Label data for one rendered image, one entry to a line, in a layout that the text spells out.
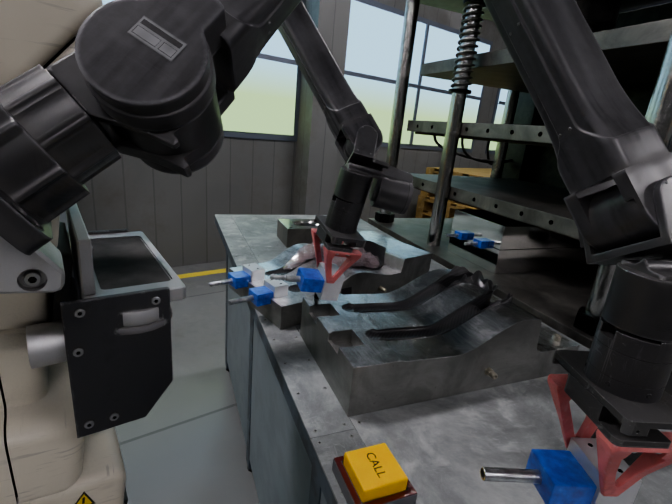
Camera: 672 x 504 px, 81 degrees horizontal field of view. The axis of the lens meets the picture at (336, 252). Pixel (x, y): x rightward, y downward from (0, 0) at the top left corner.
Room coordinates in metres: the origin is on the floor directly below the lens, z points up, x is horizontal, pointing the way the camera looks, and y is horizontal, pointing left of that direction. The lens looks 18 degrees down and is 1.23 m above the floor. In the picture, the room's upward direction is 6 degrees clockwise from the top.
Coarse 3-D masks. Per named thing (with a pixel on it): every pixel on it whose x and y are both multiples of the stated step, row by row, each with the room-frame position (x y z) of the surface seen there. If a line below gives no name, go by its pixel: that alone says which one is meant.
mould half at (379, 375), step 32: (416, 288) 0.82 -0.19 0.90; (448, 288) 0.79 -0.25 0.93; (480, 288) 0.78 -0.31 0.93; (320, 320) 0.65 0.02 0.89; (352, 320) 0.67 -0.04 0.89; (384, 320) 0.69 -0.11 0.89; (416, 320) 0.71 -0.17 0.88; (480, 320) 0.66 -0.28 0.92; (512, 320) 0.64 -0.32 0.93; (320, 352) 0.64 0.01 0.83; (352, 352) 0.56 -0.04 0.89; (384, 352) 0.57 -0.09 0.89; (416, 352) 0.58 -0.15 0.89; (448, 352) 0.60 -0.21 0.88; (480, 352) 0.61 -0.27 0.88; (512, 352) 0.64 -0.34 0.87; (544, 352) 0.67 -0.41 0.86; (352, 384) 0.51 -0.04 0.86; (384, 384) 0.54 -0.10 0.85; (416, 384) 0.56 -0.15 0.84; (448, 384) 0.59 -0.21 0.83; (480, 384) 0.62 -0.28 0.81
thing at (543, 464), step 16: (576, 448) 0.32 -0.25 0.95; (592, 448) 0.32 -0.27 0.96; (528, 464) 0.32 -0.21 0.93; (544, 464) 0.30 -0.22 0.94; (560, 464) 0.31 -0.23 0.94; (576, 464) 0.31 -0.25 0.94; (592, 464) 0.30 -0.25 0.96; (624, 464) 0.30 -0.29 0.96; (496, 480) 0.29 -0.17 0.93; (512, 480) 0.29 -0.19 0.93; (528, 480) 0.30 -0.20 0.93; (544, 480) 0.29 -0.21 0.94; (560, 480) 0.29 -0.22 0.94; (576, 480) 0.29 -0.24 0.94; (592, 480) 0.29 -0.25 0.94; (640, 480) 0.28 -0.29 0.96; (544, 496) 0.29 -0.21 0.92; (560, 496) 0.28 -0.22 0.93; (576, 496) 0.28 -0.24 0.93; (592, 496) 0.28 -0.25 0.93; (608, 496) 0.28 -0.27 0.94; (624, 496) 0.28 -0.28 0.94
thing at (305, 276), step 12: (324, 264) 0.70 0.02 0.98; (336, 264) 0.72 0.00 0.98; (276, 276) 0.65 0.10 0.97; (288, 276) 0.66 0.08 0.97; (300, 276) 0.67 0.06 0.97; (312, 276) 0.67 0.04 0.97; (324, 276) 0.67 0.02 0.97; (300, 288) 0.66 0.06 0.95; (312, 288) 0.66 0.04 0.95; (324, 288) 0.67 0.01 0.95; (336, 288) 0.68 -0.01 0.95; (336, 300) 0.68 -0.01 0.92
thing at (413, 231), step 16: (384, 224) 1.94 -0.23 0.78; (400, 224) 1.97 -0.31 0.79; (416, 224) 2.01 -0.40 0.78; (448, 224) 2.09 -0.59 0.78; (400, 240) 1.74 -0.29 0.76; (416, 240) 1.69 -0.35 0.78; (448, 240) 1.74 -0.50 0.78; (432, 256) 1.51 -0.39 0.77; (448, 256) 1.49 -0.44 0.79; (528, 272) 1.39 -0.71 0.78; (544, 272) 1.40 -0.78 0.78; (560, 272) 1.42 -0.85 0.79; (576, 272) 1.44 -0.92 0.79; (592, 272) 1.46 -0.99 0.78; (496, 288) 1.19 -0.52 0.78; (512, 288) 1.20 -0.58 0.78; (528, 288) 1.22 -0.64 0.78; (544, 288) 1.23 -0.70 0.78; (560, 288) 1.25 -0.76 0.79; (576, 288) 1.26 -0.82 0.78; (528, 304) 1.08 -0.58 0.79; (544, 304) 1.09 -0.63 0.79; (560, 304) 1.10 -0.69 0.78; (576, 304) 1.12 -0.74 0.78; (544, 320) 1.02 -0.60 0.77; (560, 320) 0.99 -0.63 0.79; (576, 336) 0.93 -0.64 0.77; (592, 336) 0.91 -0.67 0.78
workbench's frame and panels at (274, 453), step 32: (256, 320) 0.84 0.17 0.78; (256, 352) 1.07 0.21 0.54; (256, 384) 1.05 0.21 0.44; (256, 416) 1.03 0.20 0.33; (288, 416) 0.73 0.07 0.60; (256, 448) 1.02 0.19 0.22; (288, 448) 0.72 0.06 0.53; (256, 480) 1.00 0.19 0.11; (288, 480) 0.70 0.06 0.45; (320, 480) 0.42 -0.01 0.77
